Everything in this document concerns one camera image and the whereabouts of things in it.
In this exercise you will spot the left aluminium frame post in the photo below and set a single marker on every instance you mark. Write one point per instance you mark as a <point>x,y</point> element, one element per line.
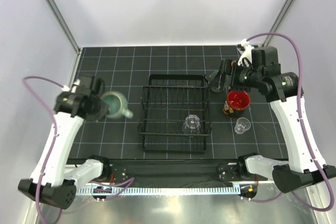
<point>61,21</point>

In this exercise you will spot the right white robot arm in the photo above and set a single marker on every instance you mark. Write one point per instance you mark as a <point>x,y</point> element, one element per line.
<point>260,69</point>

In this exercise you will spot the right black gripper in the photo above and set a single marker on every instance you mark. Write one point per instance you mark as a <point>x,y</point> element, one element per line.
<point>226,69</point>

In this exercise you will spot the large clear plastic cup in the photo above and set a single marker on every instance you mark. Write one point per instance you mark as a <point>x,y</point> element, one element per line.
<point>191,125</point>

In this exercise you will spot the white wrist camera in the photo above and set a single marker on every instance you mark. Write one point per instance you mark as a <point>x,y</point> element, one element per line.
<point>72,88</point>
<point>245,48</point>

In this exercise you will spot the black red skull mug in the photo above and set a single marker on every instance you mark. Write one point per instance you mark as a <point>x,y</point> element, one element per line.
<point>235,104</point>

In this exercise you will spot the black grid table mat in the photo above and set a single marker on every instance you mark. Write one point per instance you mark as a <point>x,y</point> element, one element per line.
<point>127,70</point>

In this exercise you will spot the aluminium front rail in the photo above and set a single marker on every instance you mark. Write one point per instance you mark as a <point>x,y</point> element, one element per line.
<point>180,173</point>

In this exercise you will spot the black wire dish rack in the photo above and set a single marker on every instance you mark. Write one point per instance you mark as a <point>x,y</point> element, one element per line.
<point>166,101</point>

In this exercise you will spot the teal speckled ceramic mug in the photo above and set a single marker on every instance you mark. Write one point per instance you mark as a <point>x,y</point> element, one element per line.
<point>117,104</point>

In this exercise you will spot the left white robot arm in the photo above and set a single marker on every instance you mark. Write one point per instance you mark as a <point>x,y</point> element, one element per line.
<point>49,183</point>

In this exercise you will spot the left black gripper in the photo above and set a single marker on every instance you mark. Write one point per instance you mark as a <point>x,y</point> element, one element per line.
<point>102,113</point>

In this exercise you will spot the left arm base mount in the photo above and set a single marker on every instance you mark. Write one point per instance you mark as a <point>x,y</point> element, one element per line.
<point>97,170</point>

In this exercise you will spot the aluminium frame post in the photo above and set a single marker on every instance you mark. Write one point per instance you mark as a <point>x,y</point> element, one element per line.
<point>61,21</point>
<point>286,9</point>

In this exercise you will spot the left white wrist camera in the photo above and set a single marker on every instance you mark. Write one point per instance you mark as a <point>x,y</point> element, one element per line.
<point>72,88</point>

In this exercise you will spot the small clear glass cup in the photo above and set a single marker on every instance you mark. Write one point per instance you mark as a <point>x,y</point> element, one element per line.
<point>242,125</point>

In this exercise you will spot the right aluminium frame post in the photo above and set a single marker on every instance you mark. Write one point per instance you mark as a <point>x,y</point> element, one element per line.
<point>286,9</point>

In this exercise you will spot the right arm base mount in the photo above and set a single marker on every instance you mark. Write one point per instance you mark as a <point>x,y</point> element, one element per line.
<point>229,174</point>

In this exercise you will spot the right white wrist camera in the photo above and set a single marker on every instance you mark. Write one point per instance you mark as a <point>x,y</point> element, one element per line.
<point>245,48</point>

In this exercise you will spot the white slotted cable duct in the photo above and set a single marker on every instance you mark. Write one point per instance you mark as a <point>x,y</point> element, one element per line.
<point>162,190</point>

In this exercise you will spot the dark green ceramic mug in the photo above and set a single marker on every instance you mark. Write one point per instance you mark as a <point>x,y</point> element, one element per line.
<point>215,81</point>

